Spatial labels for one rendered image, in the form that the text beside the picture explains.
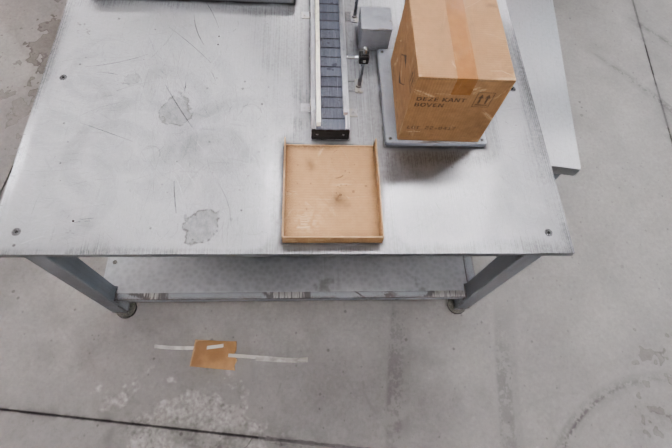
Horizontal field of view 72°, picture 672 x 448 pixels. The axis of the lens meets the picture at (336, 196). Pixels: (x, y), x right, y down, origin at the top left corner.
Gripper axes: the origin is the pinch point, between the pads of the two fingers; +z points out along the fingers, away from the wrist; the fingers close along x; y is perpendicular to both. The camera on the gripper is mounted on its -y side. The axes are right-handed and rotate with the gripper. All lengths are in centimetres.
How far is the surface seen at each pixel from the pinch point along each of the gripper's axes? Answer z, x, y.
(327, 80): -21, 47, 1
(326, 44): -13.9, 34.9, 1.0
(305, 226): -40, 89, 7
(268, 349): 24, 146, 21
